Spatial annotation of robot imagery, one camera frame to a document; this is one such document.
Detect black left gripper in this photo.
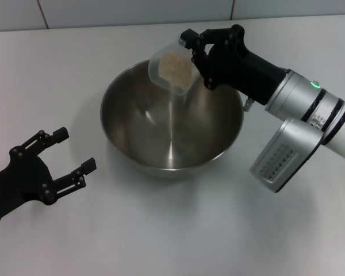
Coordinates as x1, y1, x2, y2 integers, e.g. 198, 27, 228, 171
0, 126, 97, 228

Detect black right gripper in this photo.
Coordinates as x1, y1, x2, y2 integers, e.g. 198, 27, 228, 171
179, 24, 288, 106

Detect white rice grains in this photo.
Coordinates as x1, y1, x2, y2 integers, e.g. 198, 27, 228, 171
158, 51, 192, 90

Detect clear plastic measuring cup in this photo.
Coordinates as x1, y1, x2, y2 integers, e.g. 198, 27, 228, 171
148, 39, 201, 95

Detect stainless steel mixing bowl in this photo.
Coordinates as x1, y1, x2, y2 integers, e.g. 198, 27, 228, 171
99, 59, 244, 179

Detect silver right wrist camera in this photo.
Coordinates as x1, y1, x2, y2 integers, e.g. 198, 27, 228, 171
248, 117, 325, 194

